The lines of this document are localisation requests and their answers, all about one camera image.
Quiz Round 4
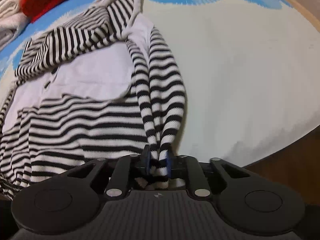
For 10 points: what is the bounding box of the blue patterned bed sheet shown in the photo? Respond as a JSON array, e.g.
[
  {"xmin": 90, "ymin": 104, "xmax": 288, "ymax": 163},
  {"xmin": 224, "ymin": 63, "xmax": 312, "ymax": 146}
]
[{"xmin": 1, "ymin": 0, "xmax": 319, "ymax": 166}]

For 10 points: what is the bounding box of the black white striped hooded sweater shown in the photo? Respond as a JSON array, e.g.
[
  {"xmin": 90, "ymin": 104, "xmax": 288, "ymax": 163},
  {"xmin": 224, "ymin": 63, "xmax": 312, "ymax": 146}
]
[{"xmin": 1, "ymin": 0, "xmax": 185, "ymax": 199}]

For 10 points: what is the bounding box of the white folded quilt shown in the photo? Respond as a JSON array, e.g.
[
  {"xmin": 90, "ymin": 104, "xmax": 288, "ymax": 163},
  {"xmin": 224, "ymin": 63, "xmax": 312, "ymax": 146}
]
[{"xmin": 0, "ymin": 0, "xmax": 29, "ymax": 50}]

